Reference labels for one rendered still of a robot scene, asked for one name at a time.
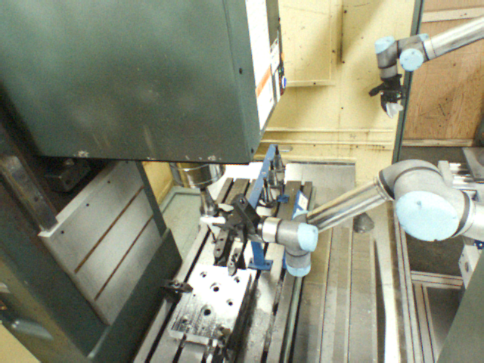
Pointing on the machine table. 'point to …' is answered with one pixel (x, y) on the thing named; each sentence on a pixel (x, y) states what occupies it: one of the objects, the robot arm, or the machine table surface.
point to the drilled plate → (192, 332)
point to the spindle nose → (197, 175)
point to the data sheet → (259, 36)
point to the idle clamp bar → (221, 246)
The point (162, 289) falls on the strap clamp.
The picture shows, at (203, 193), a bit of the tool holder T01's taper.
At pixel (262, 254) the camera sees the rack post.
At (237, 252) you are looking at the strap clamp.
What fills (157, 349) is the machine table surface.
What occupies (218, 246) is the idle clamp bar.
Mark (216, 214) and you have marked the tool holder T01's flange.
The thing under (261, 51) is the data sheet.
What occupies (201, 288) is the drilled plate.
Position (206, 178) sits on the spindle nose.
